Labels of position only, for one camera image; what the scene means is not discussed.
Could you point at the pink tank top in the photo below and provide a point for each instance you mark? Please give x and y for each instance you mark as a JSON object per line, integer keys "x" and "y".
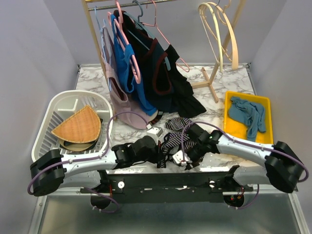
{"x": 127, "y": 109}

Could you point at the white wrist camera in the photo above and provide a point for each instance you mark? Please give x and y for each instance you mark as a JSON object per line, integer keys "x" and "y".
{"x": 180, "y": 159}
{"x": 155, "y": 133}

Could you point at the striped black purple tank top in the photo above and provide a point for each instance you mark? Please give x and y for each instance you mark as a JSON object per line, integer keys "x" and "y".
{"x": 175, "y": 141}

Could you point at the grey blue hanger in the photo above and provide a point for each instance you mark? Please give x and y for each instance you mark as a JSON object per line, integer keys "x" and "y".
{"x": 140, "y": 26}

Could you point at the light blue wire hanger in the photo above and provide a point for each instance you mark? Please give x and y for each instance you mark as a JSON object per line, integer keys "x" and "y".
{"x": 103, "y": 41}

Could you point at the navy tank top red trim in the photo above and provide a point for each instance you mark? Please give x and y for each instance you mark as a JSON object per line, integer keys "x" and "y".
{"x": 157, "y": 85}

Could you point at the black garment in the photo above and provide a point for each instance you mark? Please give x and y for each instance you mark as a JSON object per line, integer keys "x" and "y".
{"x": 183, "y": 100}

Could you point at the cream wooden hanger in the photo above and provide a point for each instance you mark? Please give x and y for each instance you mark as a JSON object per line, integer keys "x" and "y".
{"x": 203, "y": 7}

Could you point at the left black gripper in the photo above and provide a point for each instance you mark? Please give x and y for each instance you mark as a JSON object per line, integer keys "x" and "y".
{"x": 158, "y": 153}

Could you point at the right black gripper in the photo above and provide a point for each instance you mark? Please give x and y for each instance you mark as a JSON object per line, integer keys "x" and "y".
{"x": 194, "y": 163}

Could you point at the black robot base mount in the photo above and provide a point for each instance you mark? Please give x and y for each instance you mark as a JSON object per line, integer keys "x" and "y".
{"x": 170, "y": 187}

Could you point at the pink plastic hanger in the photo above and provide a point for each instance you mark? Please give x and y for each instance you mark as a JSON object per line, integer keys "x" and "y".
{"x": 124, "y": 54}

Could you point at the wooden clothes rack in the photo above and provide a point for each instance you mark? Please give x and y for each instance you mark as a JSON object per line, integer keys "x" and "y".
{"x": 145, "y": 71}

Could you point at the pink wire hanger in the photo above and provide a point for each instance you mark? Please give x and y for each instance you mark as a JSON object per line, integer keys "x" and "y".
{"x": 185, "y": 66}

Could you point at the blue tank top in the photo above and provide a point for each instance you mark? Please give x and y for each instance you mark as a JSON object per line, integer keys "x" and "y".
{"x": 136, "y": 92}

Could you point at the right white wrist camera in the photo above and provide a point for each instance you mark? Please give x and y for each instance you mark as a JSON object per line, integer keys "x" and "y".
{"x": 180, "y": 159}

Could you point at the teal cloth in tray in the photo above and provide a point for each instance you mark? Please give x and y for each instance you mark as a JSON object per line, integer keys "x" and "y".
{"x": 251, "y": 114}

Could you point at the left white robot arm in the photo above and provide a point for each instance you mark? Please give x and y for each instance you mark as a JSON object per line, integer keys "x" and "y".
{"x": 52, "y": 169}

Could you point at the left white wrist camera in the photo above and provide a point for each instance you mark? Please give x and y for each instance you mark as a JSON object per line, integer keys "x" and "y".
{"x": 155, "y": 133}

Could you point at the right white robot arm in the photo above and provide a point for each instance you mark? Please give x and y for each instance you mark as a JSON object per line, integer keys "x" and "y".
{"x": 276, "y": 165}

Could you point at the yellow plastic tray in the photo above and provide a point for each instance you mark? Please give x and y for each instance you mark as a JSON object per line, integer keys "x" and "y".
{"x": 238, "y": 129}

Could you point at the white plastic dish rack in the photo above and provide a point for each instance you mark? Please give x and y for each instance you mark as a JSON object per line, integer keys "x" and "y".
{"x": 61, "y": 107}

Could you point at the light wooden hanger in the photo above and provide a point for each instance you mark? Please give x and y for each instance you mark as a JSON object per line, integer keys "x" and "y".
{"x": 230, "y": 49}

